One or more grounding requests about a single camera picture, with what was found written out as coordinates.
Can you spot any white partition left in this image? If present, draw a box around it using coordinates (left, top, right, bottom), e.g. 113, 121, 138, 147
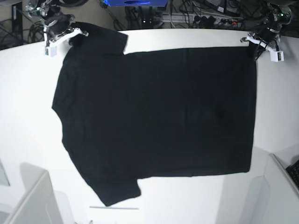
4, 169, 63, 224

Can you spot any blue box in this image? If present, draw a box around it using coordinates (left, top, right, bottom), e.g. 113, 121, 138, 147
102, 0, 168, 7

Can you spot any black T-shirt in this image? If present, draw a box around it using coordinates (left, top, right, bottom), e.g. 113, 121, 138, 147
52, 22, 257, 206

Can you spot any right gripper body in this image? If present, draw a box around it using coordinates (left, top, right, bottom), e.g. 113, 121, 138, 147
40, 5, 74, 37

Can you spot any white partition right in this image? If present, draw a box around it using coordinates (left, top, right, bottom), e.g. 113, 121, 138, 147
240, 154, 299, 224

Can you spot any white power strip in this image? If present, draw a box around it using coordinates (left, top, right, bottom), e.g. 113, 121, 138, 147
157, 12, 242, 25

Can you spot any black keyboard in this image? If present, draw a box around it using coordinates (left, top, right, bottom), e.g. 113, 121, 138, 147
286, 161, 299, 188

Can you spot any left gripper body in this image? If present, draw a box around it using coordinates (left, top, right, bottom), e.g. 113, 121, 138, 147
256, 7, 292, 43

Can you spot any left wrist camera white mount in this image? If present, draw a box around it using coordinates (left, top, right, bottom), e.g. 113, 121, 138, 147
240, 32, 285, 62

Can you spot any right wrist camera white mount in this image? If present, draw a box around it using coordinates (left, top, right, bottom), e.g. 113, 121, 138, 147
43, 26, 89, 57

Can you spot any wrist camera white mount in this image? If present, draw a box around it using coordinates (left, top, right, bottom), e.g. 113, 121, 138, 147
43, 26, 89, 57
240, 32, 285, 62

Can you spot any white partition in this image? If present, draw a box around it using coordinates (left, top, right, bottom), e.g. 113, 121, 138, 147
240, 154, 299, 224
4, 169, 63, 224

